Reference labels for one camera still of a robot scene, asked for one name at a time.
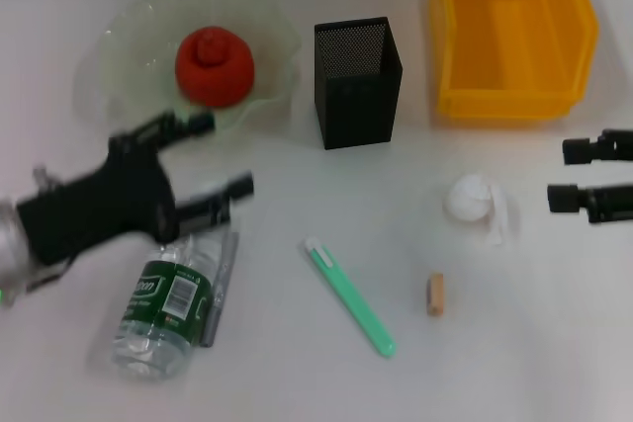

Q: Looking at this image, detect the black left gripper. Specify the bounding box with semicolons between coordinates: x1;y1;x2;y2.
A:
17;110;256;266

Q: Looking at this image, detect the clear green-label water bottle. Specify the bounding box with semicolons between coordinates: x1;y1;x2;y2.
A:
111;184;233;383

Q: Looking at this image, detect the small wooden block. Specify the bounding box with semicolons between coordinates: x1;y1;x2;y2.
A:
426;272;448;318

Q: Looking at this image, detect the red tomato toy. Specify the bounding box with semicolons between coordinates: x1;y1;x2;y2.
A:
175;26;257;108

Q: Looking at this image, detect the white paper ball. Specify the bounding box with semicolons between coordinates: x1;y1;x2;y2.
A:
442;173;513;248

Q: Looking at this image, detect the yellow plastic bin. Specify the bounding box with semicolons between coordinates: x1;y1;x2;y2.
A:
427;0;602;122

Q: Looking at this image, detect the black mesh pen holder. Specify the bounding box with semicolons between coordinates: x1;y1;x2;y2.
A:
314;15;406;151

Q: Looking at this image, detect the green pen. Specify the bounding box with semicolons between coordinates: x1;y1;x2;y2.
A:
302;237;397;359

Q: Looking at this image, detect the grey pen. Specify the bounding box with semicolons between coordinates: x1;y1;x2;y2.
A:
200;231;239;348

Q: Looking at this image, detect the green glass fruit plate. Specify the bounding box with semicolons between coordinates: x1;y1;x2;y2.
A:
96;0;304;146

